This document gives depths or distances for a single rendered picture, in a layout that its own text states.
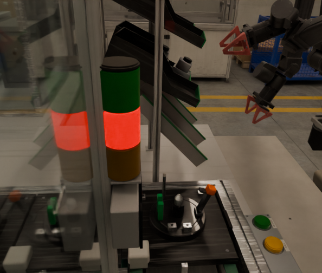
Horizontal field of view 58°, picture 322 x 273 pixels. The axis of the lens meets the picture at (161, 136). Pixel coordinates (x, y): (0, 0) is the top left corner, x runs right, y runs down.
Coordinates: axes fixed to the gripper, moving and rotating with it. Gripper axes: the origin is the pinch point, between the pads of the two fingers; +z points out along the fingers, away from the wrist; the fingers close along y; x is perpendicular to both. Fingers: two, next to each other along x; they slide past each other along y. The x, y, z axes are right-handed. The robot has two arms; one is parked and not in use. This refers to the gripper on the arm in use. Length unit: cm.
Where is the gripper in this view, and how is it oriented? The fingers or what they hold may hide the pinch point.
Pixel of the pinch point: (223, 47)
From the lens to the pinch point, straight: 98.7
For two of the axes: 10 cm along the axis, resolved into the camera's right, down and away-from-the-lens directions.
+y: -0.7, 4.9, -8.7
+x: 4.0, 8.1, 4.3
